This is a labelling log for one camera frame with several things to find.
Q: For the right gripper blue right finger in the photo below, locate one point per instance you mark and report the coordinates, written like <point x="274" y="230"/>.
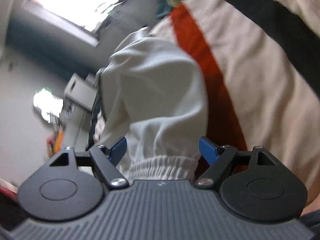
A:
<point x="219" y="158"/>

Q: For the teal left curtain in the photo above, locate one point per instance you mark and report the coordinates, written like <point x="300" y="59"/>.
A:
<point x="58" y="50"/>

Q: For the white backed chair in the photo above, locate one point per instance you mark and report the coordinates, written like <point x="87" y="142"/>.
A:
<point x="80" y="92"/>

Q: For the dark framed window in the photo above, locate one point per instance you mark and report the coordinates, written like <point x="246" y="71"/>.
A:
<point x="73" y="16"/>

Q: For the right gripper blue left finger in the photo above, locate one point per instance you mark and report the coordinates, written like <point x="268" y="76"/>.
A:
<point x="104" y="162"/>

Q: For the white zip-up sweatshirt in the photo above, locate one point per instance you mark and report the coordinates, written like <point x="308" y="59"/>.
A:
<point x="153" y="94"/>

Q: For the wavy vanity mirror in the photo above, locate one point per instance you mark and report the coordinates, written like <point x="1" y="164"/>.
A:
<point x="48" y="105"/>

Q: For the striped orange black white bedsheet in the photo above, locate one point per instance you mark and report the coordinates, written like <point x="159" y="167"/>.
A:
<point x="251" y="53"/>

